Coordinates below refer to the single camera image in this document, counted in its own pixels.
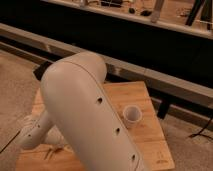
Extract black cable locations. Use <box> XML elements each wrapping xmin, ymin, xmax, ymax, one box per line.
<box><xmin>188</xmin><ymin>111</ymin><xmax>213</xmax><ymax>141</ymax></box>
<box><xmin>0</xmin><ymin>130</ymin><xmax>22</xmax><ymax>155</ymax></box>

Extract black cable left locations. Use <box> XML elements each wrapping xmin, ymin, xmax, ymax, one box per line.
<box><xmin>0</xmin><ymin>130</ymin><xmax>22</xmax><ymax>155</ymax></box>

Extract black cable right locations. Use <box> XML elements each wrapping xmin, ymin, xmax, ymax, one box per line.
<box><xmin>188</xmin><ymin>111</ymin><xmax>213</xmax><ymax>141</ymax></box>

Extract wooden board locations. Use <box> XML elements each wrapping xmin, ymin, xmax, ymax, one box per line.
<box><xmin>15</xmin><ymin>81</ymin><xmax>175</xmax><ymax>171</ymax></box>

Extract black table leg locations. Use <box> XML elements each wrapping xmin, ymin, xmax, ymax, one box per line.
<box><xmin>157</xmin><ymin>98</ymin><xmax>171</xmax><ymax>119</ymax></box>

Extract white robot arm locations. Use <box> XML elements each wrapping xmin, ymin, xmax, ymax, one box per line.
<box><xmin>19</xmin><ymin>52</ymin><xmax>149</xmax><ymax>171</ymax></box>

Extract white cup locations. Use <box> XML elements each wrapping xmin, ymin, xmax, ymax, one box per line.
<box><xmin>122</xmin><ymin>105</ymin><xmax>142</xmax><ymax>129</ymax></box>

